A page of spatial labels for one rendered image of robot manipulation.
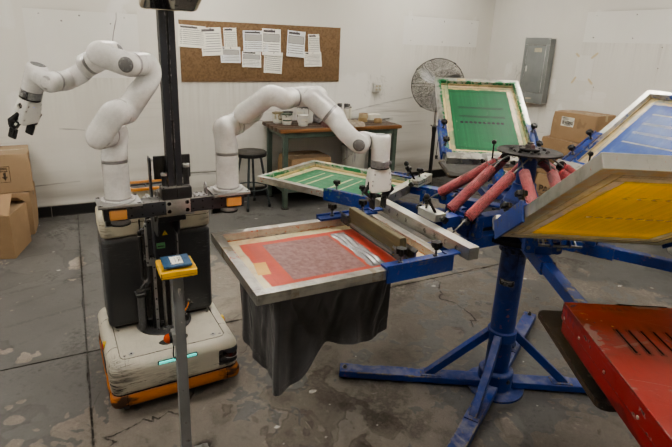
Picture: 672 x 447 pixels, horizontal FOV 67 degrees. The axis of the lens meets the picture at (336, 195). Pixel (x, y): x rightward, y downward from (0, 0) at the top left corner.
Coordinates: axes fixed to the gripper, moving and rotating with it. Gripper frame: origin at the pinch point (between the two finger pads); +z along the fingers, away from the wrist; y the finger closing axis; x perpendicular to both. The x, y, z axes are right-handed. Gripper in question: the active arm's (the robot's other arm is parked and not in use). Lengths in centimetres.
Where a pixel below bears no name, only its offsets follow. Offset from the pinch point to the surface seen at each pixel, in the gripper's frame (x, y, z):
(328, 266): 11.5, 27.7, 18.1
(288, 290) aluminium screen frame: 29, 51, 15
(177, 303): -10, 80, 33
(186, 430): -11, 79, 91
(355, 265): 14.6, 17.8, 18.2
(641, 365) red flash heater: 113, 1, 4
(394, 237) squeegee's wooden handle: 15.9, 1.7, 8.8
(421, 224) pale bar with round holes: 3.9, -20.1, 10.6
